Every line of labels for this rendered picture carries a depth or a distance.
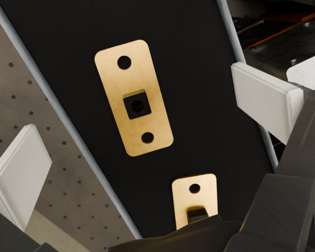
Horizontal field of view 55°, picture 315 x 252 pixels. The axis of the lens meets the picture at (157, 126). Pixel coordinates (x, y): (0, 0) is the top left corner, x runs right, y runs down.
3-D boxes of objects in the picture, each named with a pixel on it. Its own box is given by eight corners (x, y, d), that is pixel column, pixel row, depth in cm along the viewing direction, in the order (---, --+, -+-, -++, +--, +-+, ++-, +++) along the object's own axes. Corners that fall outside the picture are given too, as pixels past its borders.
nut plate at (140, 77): (174, 142, 24) (177, 149, 23) (128, 156, 24) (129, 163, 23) (145, 37, 21) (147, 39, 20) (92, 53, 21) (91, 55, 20)
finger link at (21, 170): (24, 236, 14) (8, 240, 14) (53, 162, 20) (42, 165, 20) (-7, 182, 13) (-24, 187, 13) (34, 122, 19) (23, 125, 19)
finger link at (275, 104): (287, 93, 13) (304, 88, 13) (229, 64, 19) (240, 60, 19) (293, 153, 14) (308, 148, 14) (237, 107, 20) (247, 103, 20)
